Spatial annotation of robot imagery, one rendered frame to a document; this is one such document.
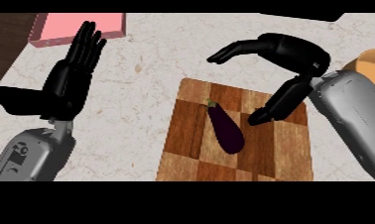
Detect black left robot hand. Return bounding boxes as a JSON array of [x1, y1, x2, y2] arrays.
[[0, 20, 107, 122]]

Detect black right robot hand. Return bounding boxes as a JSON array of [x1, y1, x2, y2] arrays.
[[205, 33, 332, 127]]

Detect orange round pot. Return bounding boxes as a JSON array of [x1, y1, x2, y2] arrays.
[[339, 48, 375, 85]]

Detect purple eggplant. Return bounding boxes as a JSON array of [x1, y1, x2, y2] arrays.
[[205, 98, 246, 156]]

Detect checkered wooden cutting board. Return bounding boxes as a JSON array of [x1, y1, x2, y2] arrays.
[[155, 76, 314, 182]]

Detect black appliance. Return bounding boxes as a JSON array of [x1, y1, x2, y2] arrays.
[[258, 13, 345, 23]]

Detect pink rectangular block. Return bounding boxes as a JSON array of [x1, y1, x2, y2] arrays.
[[28, 13, 127, 49]]

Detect dark brown wooden cabinet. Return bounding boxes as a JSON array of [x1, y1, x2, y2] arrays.
[[0, 13, 38, 80]]

